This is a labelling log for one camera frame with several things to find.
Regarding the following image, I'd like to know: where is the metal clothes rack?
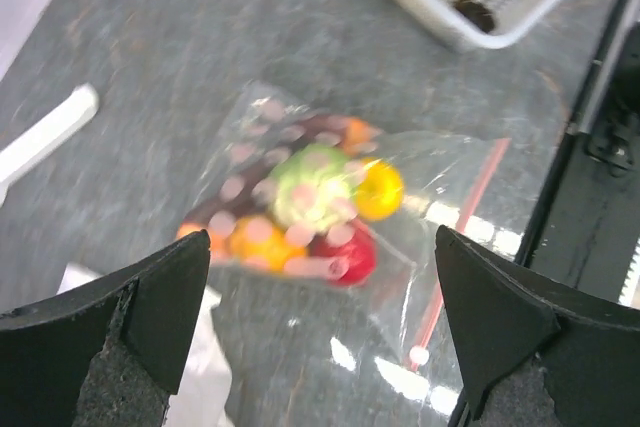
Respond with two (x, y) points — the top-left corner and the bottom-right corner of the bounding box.
(1, 83), (99, 203)

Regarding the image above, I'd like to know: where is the orange citrus fruit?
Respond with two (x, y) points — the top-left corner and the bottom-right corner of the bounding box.
(227, 215), (308, 273)

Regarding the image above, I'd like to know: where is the green cabbage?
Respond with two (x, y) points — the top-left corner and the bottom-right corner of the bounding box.
(269, 143), (359, 233)

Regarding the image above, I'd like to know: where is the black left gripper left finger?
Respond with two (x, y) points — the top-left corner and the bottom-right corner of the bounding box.
(1, 231), (210, 426)

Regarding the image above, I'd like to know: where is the red apple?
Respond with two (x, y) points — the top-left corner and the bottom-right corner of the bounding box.
(311, 219), (377, 286)

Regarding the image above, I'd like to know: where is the dark purple mangosteen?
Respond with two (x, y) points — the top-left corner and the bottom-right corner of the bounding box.
(453, 0), (496, 33)

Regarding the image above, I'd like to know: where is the clear pink-dotted zip bag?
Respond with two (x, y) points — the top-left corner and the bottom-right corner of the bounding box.
(177, 81), (508, 426)

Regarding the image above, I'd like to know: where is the white cloth on table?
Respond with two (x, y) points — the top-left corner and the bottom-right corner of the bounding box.
(72, 287), (232, 426)

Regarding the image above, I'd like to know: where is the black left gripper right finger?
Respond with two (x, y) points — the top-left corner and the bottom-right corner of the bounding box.
(435, 226), (639, 426)

